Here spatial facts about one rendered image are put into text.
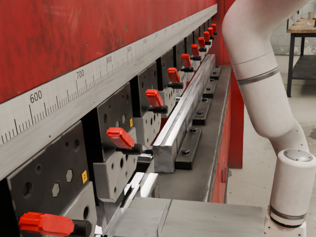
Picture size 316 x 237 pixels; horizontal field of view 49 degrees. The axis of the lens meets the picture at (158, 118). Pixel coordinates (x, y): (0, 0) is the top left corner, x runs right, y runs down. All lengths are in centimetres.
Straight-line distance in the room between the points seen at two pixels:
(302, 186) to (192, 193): 32
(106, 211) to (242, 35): 43
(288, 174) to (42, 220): 60
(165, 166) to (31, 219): 82
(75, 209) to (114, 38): 27
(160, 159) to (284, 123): 46
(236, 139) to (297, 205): 209
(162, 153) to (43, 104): 74
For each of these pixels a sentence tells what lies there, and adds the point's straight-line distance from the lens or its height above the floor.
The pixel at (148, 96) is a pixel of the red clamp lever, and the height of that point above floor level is 123.
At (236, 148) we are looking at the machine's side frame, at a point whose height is 19.
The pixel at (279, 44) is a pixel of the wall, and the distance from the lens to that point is 826.
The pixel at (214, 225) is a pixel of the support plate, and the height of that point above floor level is 100.
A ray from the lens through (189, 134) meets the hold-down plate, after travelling 131.
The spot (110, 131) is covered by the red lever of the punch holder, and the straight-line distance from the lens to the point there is 47.
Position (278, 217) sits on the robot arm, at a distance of 87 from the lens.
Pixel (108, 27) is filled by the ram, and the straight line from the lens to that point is 54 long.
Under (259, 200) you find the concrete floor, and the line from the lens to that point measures 263.
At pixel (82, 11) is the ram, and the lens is 46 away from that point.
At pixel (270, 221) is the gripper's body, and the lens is 89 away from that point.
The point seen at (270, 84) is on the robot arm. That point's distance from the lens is 75.
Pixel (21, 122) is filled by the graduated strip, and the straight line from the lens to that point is 34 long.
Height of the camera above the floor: 140
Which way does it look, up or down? 19 degrees down
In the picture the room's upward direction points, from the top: 3 degrees counter-clockwise
